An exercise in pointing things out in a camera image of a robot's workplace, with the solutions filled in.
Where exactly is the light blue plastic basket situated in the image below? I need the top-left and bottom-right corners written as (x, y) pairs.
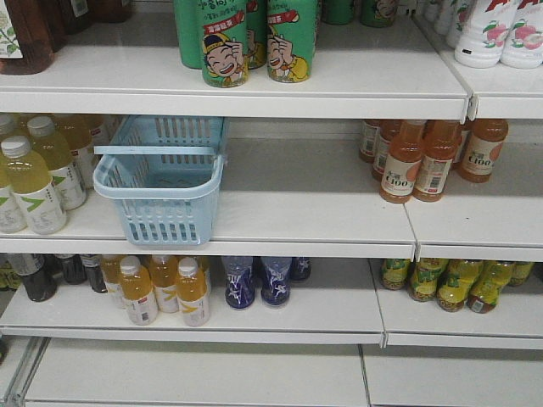
top-left (93, 115), bottom-right (229, 246)

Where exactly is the white metal shelf unit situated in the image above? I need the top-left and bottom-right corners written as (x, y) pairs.
top-left (1, 2), bottom-right (542, 406)

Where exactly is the dark tea bottle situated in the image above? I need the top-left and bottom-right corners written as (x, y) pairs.
top-left (80, 254), bottom-right (108, 293)
top-left (6, 253), bottom-right (57, 302)
top-left (54, 254), bottom-right (87, 285)

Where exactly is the white peach drink bottle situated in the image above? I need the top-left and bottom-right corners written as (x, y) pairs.
top-left (500, 1), bottom-right (542, 70)
top-left (455, 0), bottom-right (519, 69)

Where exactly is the orange vitamin drink bottle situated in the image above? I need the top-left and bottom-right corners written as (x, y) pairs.
top-left (119, 255), bottom-right (159, 326)
top-left (176, 257), bottom-right (210, 326)
top-left (100, 254), bottom-right (125, 309)
top-left (149, 254), bottom-right (179, 313)

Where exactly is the brown tea bottle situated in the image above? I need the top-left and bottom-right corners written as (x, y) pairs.
top-left (1, 0), bottom-right (53, 75)

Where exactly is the orange C100 juice bottle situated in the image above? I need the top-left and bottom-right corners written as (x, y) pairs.
top-left (458, 118), bottom-right (508, 183)
top-left (379, 120), bottom-right (426, 204)
top-left (412, 120), bottom-right (460, 202)

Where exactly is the yellow lemon tea bottle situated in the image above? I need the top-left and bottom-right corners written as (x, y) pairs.
top-left (409, 258), bottom-right (449, 302)
top-left (467, 260), bottom-right (515, 314)
top-left (437, 259), bottom-right (484, 312)
top-left (380, 259), bottom-right (411, 290)
top-left (508, 261), bottom-right (535, 287)

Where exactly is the blue sports drink bottle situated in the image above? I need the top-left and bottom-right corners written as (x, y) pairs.
top-left (221, 256), bottom-right (255, 309)
top-left (289, 257), bottom-right (311, 282)
top-left (261, 256), bottom-right (292, 308)

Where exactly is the pale green drink bottle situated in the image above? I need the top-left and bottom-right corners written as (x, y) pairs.
top-left (0, 169), bottom-right (27, 233)
top-left (1, 135), bottom-right (67, 235)
top-left (27, 116), bottom-right (87, 210)

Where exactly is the green cartoon tea bottle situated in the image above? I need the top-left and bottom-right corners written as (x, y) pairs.
top-left (267, 0), bottom-right (318, 83)
top-left (196, 0), bottom-right (249, 88)

